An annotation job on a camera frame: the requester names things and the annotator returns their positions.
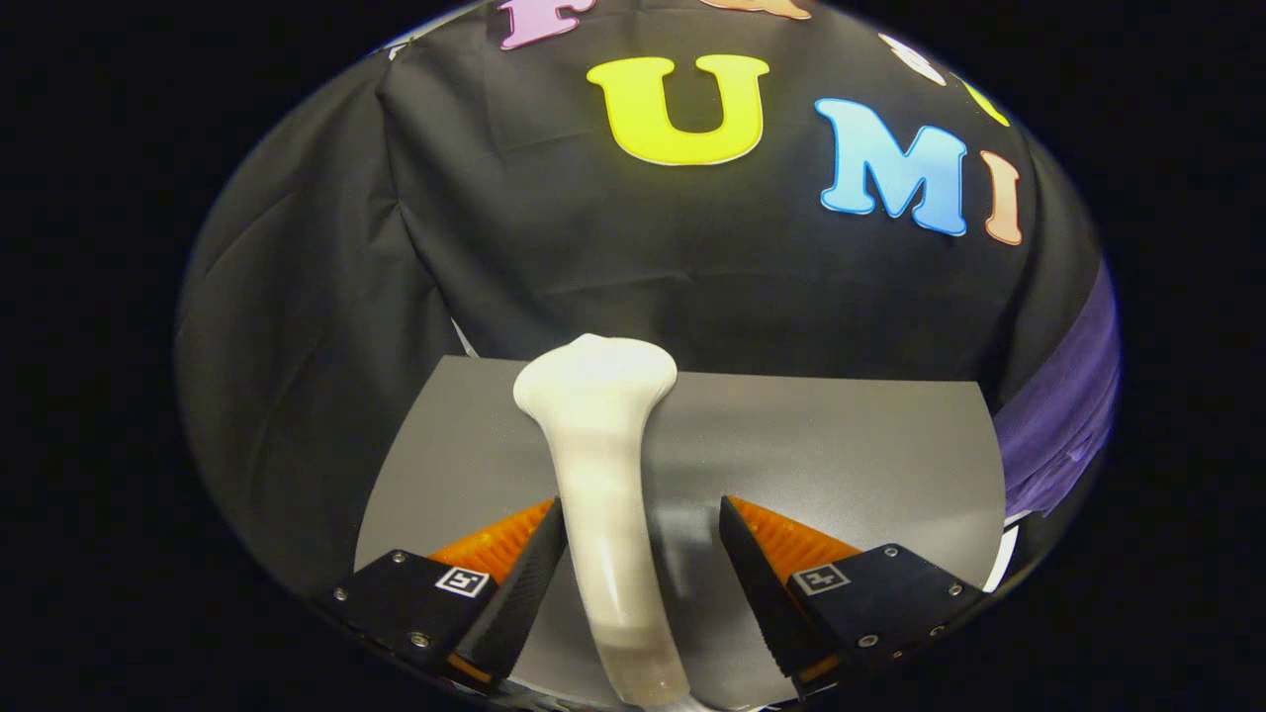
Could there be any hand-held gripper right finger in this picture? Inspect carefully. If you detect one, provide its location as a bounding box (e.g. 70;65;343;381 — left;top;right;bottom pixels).
718;494;990;698

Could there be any white garment steamer head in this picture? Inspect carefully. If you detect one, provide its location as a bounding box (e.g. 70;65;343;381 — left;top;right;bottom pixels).
512;333;693;709

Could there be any purple corduroy jacket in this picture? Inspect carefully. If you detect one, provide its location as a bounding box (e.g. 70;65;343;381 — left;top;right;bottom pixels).
992;262;1122;520

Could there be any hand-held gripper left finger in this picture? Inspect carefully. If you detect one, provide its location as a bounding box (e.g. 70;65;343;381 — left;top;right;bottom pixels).
312;497;568;690

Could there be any grey cabinet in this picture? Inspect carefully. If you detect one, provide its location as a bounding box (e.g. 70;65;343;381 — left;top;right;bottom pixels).
353;354;1008;709

